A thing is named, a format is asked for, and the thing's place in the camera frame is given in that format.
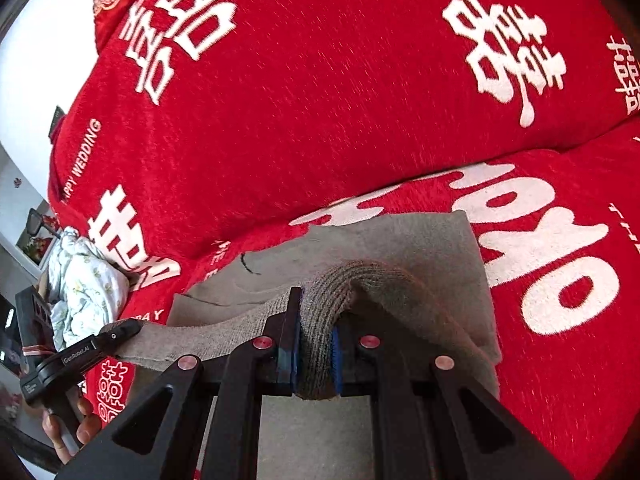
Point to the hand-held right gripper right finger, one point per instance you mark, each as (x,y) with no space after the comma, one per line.
(336,360)

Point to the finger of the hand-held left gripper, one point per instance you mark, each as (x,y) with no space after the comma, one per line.
(122,335)

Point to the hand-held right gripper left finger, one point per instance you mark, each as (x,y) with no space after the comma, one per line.
(295,355)

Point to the black chair frame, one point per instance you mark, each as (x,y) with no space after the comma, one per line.
(34,221)

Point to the grey knitted sweater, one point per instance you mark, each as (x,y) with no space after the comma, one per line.
(400,245)

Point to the black wall panel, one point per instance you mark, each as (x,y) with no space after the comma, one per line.
(57,121)

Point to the person's left hand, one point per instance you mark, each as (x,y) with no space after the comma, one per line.
(87,427)

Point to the red wedding sofa cover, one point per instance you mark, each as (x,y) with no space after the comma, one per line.
(325,110)

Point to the white floral blanket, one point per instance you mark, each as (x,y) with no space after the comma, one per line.
(85,280)

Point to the black ribbed object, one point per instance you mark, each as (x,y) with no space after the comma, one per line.
(32,320)

